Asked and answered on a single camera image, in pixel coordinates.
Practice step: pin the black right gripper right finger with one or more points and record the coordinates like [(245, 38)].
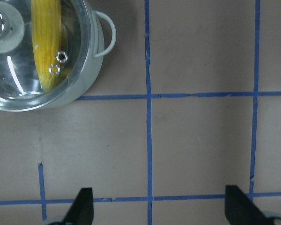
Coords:
[(240, 210)]

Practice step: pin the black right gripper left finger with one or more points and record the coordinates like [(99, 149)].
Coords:
[(81, 211)]

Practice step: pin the yellow corn cob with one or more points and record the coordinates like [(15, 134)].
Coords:
[(47, 42)]

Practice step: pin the glass pot lid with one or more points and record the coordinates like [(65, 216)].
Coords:
[(14, 70)]

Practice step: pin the pale green steel pot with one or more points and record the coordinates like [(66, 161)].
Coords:
[(93, 70)]

